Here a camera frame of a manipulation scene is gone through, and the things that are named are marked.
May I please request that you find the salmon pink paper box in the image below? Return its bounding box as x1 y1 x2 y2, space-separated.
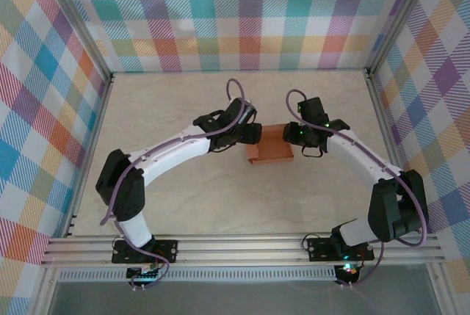
242 122 295 166

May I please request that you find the black round controller module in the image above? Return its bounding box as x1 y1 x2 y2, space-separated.
336 261 360 283

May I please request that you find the green lit controller board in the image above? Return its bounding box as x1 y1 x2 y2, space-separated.
126 263 162 282

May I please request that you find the aluminium table edge rail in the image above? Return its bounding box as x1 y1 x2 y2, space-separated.
365 68 423 234
62 72 115 239

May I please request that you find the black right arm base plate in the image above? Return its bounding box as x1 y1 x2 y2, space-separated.
307 236 375 261

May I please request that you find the wide aluminium mounting rail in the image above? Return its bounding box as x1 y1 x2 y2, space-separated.
39 232 446 269

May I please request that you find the slotted grey cable duct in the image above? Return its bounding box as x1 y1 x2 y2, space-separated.
57 266 339 283

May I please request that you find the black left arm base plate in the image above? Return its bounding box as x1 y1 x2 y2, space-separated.
112 239 179 265

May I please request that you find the aluminium frame post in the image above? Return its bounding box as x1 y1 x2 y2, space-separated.
35 0 115 82
427 263 460 315
31 267 62 315
364 0 442 74

